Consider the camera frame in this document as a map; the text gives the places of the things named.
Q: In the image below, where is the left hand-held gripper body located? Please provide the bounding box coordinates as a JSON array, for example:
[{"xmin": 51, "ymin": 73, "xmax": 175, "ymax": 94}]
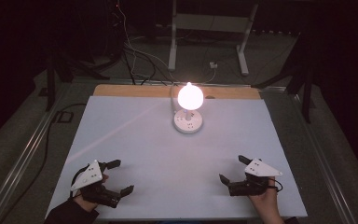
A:
[{"xmin": 70, "ymin": 160, "xmax": 122, "ymax": 209}]

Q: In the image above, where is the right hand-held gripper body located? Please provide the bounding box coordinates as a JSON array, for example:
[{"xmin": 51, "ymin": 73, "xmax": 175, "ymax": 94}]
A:
[{"xmin": 228, "ymin": 158, "xmax": 283, "ymax": 197}]

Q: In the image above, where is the person's left hand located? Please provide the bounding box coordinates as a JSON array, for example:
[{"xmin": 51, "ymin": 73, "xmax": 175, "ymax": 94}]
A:
[{"xmin": 73, "ymin": 174, "xmax": 110, "ymax": 214}]

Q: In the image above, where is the person's right hand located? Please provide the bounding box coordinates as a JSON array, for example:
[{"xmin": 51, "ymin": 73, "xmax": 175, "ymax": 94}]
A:
[{"xmin": 248, "ymin": 176, "xmax": 280, "ymax": 212}]

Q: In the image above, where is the white table sheet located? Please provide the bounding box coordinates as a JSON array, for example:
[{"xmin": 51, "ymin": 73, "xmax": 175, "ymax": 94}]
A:
[{"xmin": 46, "ymin": 95, "xmax": 309, "ymax": 220}]

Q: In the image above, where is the round white power socket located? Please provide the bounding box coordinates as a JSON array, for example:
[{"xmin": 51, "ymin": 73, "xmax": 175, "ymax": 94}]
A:
[{"xmin": 172, "ymin": 107, "xmax": 204, "ymax": 135}]

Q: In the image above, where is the wooden table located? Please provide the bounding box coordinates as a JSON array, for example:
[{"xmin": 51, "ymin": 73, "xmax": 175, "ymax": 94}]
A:
[{"xmin": 92, "ymin": 83, "xmax": 262, "ymax": 101}]

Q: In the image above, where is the glowing white bulb lamp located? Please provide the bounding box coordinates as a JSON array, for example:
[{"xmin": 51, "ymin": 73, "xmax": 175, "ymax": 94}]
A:
[{"xmin": 177, "ymin": 81, "xmax": 205, "ymax": 122}]

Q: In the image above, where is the black tripod stand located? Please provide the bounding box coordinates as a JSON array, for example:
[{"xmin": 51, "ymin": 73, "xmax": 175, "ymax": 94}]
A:
[
  {"xmin": 44, "ymin": 43, "xmax": 111, "ymax": 112},
  {"xmin": 251, "ymin": 29, "xmax": 314, "ymax": 124}
]

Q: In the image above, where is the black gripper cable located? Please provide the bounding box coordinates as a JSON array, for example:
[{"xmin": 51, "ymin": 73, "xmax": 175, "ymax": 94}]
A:
[
  {"xmin": 268, "ymin": 179, "xmax": 284, "ymax": 192},
  {"xmin": 69, "ymin": 165, "xmax": 90, "ymax": 200}
]

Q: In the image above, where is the black floor cable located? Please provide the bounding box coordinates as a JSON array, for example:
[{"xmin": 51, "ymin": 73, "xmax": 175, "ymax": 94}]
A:
[{"xmin": 0, "ymin": 103, "xmax": 88, "ymax": 224}]

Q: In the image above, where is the metal floor rail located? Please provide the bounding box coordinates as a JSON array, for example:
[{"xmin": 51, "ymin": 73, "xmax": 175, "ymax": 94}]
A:
[
  {"xmin": 290, "ymin": 92, "xmax": 358, "ymax": 224},
  {"xmin": 0, "ymin": 81, "xmax": 73, "ymax": 224}
]

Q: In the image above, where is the white socket cable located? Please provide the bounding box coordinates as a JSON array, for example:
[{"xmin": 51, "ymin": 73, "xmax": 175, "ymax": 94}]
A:
[{"xmin": 169, "ymin": 83, "xmax": 181, "ymax": 114}]

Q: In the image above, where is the bundle of floor cables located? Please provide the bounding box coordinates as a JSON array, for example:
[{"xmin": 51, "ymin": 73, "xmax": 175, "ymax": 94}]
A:
[{"xmin": 115, "ymin": 0, "xmax": 176, "ymax": 87}]

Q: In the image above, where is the white metal stand frame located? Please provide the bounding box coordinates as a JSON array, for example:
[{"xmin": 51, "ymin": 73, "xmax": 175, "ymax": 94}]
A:
[{"xmin": 167, "ymin": 0, "xmax": 260, "ymax": 77}]

